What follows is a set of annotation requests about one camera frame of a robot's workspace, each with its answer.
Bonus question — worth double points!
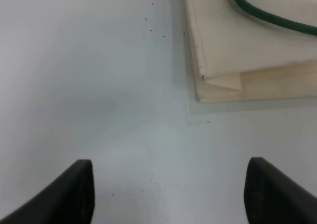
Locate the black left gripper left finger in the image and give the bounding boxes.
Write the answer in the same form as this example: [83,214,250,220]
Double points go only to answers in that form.
[0,160,95,224]

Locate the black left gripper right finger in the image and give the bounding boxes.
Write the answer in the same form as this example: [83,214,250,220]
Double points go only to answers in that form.
[244,157,317,224]

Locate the white linen bag green handles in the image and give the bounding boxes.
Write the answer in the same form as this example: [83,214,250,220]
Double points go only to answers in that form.
[184,0,317,103]

